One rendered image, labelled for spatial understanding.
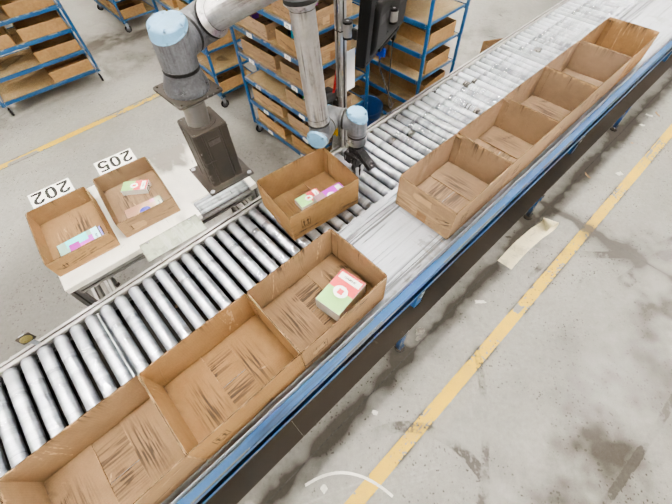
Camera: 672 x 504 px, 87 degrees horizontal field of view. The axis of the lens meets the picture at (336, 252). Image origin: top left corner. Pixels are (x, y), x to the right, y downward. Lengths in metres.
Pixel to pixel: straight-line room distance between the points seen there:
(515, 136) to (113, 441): 2.14
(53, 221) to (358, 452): 1.95
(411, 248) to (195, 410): 0.99
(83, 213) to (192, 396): 1.23
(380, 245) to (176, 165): 1.28
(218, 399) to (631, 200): 3.20
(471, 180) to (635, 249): 1.69
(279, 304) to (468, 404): 1.29
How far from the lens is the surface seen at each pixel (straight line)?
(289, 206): 1.81
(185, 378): 1.37
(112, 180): 2.24
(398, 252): 1.48
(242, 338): 1.35
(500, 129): 2.15
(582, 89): 2.38
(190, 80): 1.71
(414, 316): 1.64
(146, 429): 1.38
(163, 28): 1.65
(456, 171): 1.83
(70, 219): 2.22
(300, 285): 1.40
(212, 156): 1.90
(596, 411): 2.52
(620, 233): 3.27
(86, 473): 1.44
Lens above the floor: 2.10
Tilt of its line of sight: 56 degrees down
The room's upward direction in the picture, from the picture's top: 3 degrees counter-clockwise
